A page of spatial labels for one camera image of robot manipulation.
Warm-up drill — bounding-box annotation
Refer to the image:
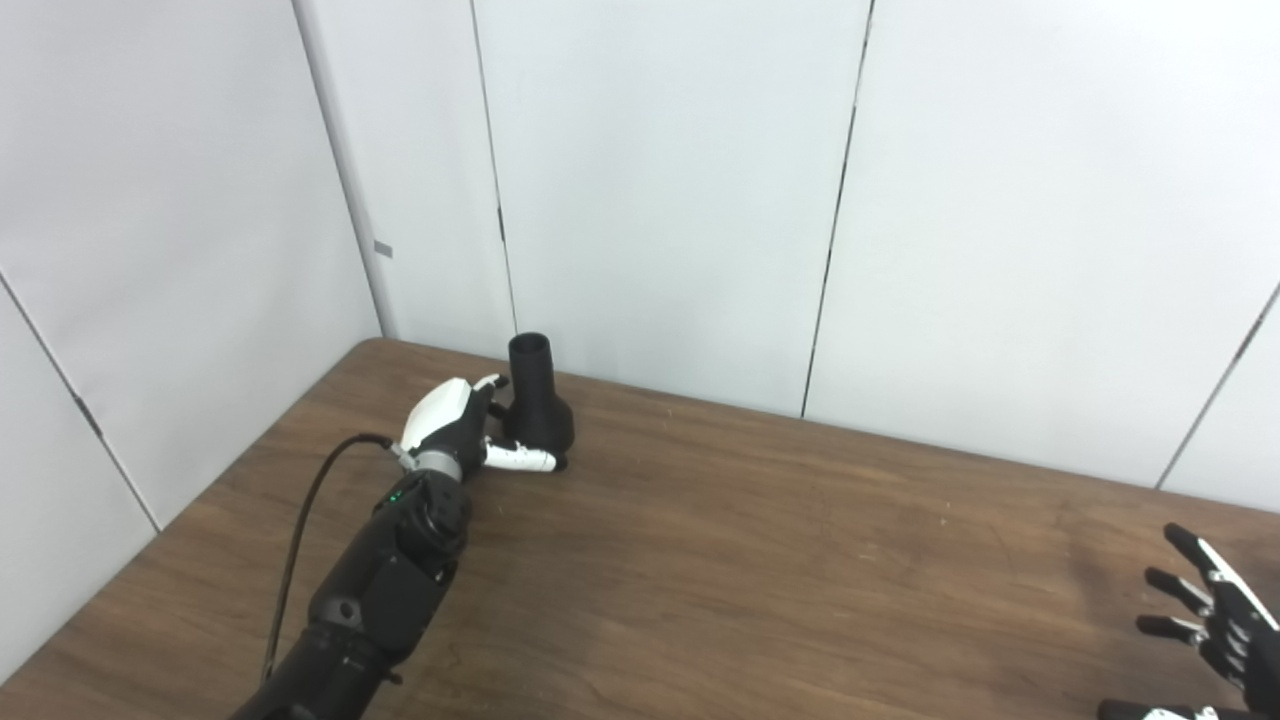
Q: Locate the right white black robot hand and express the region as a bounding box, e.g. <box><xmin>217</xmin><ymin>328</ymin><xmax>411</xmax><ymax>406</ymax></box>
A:
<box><xmin>1097</xmin><ymin>522</ymin><xmax>1280</xmax><ymax>720</ymax></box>

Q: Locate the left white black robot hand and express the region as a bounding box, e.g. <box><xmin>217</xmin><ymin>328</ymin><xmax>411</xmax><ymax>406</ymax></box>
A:
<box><xmin>390</xmin><ymin>373</ymin><xmax>569</xmax><ymax>481</ymax></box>

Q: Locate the black nozzle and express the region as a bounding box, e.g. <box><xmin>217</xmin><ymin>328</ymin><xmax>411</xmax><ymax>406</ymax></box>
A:
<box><xmin>500</xmin><ymin>332</ymin><xmax>576</xmax><ymax>473</ymax></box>

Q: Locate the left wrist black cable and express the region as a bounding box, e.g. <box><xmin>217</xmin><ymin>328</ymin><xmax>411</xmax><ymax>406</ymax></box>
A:
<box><xmin>262</xmin><ymin>433</ymin><xmax>396</xmax><ymax>681</ymax></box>

